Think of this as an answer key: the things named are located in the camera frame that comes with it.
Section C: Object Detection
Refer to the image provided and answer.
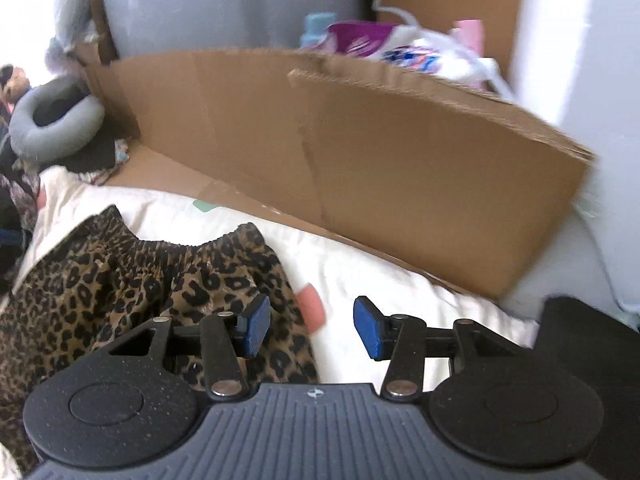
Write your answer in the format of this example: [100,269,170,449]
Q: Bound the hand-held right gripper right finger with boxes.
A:
[353,296,518,402]

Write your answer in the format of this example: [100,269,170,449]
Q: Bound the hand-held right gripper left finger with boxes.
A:
[105,294,272,402]

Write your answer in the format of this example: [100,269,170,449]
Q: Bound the leopard print pants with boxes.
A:
[0,205,321,471]

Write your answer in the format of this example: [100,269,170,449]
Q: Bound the black folded clothes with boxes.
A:
[532,296,640,480]

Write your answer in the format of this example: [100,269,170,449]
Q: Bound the bear printed cream blanket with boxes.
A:
[20,165,543,396]

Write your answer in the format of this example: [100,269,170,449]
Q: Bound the brown cardboard box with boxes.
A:
[82,49,598,301]

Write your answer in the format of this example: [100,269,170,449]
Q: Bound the black cloth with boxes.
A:
[60,130,126,173]

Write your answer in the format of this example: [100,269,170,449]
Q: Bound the grey neck pillow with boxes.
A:
[9,76,106,163]

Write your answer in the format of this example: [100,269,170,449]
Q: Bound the floral garment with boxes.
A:
[0,157,43,226]

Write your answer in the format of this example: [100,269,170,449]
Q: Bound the white printed plastic bag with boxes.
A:
[380,30,501,91]

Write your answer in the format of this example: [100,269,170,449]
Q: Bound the light blue detergent bottle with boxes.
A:
[299,14,333,50]

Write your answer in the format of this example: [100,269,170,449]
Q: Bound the small pink packet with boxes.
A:
[452,20,486,56]

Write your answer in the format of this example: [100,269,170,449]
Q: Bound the plastic bag of packets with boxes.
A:
[377,6,516,101]

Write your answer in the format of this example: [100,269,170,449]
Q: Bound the grey upright panel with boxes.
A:
[95,0,378,63]

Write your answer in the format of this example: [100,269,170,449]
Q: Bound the small brown plush toy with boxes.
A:
[0,64,31,111]

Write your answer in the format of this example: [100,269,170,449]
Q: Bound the white pillow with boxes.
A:
[50,0,101,56]

